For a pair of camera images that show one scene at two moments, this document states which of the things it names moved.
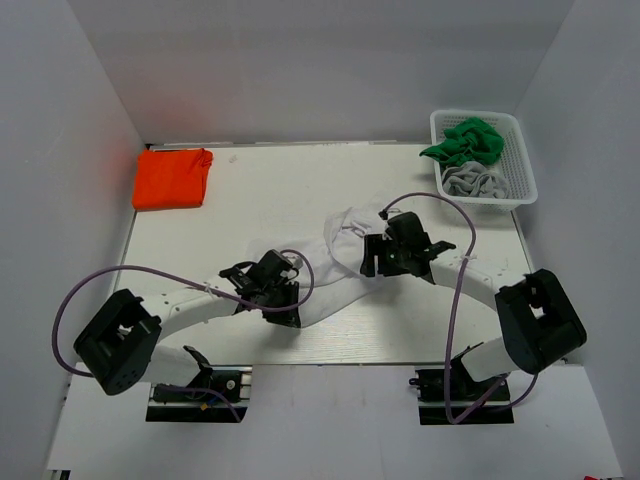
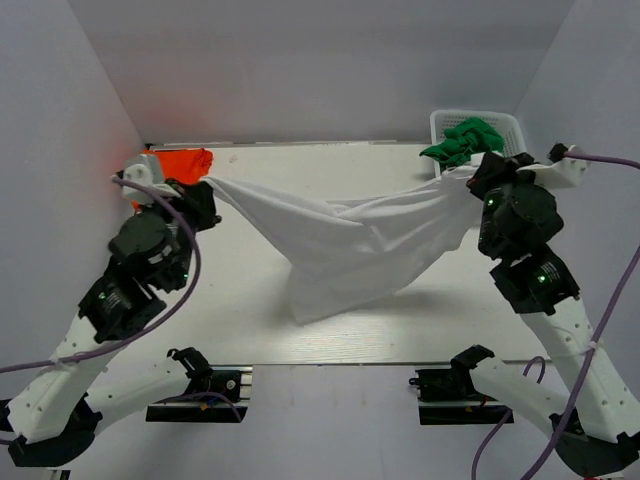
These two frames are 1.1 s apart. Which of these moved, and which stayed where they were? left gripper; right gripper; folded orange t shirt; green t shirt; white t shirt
Moved: left gripper; white t shirt; right gripper
Stayed: folded orange t shirt; green t shirt
